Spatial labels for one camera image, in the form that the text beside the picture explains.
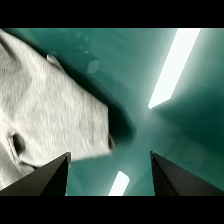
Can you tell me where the grey T-shirt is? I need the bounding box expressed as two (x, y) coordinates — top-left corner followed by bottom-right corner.
(0, 28), (116, 191)

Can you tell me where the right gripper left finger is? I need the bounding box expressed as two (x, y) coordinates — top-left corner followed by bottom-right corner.
(0, 151), (72, 197)

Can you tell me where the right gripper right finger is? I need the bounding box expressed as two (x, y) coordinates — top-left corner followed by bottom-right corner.
(149, 150), (224, 197)

